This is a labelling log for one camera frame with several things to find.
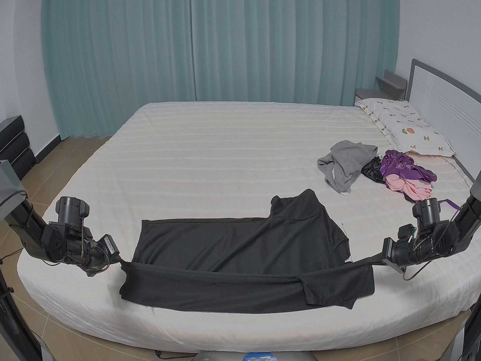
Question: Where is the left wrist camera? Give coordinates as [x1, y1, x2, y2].
[56, 197, 91, 226]

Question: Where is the bed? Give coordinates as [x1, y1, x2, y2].
[17, 59, 481, 354]

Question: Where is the white printed pillow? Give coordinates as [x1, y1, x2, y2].
[355, 97, 456, 158]

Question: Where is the purple garment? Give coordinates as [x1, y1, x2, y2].
[380, 150, 458, 208]

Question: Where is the black shiny garment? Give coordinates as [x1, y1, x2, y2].
[362, 156, 388, 184]

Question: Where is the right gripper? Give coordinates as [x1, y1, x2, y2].
[380, 235, 413, 275]

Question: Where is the black chest of drawers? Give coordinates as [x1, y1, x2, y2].
[0, 115, 36, 181]

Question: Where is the grey garment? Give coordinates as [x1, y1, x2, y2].
[317, 140, 378, 195]

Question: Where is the black T-shirt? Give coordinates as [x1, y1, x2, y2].
[118, 188, 385, 311]

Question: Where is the pink garment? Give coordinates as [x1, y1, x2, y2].
[385, 173, 433, 202]

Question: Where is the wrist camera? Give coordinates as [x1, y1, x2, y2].
[412, 198, 442, 225]
[56, 197, 91, 226]

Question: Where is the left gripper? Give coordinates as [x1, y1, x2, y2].
[90, 233, 123, 277]

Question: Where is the blue-green curtain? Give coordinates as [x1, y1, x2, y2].
[41, 0, 197, 139]
[190, 0, 400, 106]

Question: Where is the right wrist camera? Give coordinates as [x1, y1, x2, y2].
[412, 198, 442, 225]

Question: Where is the grey bedside table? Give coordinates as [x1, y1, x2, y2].
[355, 70, 408, 102]

